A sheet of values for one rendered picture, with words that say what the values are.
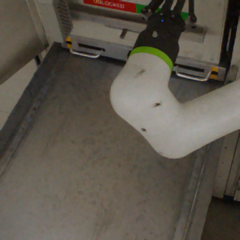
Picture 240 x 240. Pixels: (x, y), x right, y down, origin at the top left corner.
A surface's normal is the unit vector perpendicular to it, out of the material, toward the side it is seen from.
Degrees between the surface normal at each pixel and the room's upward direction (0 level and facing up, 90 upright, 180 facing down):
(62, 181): 0
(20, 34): 90
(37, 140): 0
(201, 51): 90
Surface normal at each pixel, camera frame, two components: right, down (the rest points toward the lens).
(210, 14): -0.31, 0.78
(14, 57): 0.77, 0.49
